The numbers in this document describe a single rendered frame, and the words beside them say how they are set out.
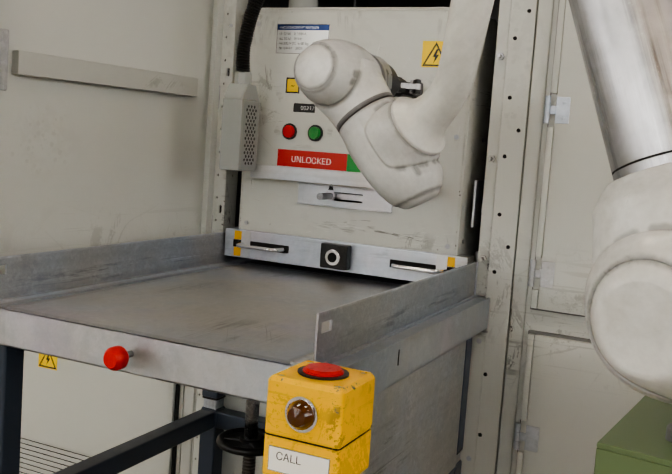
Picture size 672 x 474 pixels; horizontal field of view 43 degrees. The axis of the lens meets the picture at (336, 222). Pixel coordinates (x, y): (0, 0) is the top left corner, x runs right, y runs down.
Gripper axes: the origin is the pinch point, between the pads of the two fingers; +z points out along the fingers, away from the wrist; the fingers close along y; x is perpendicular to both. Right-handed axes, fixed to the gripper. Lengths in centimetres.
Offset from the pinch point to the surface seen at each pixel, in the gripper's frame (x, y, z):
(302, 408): -35, 24, -86
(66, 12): 9, -54, -34
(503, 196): -18.5, 17.8, 5.6
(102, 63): 1, -52, -27
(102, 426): -81, -73, 4
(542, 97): 0.3, 23.5, 5.6
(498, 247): -28.3, 17.7, 5.6
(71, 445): -88, -83, 4
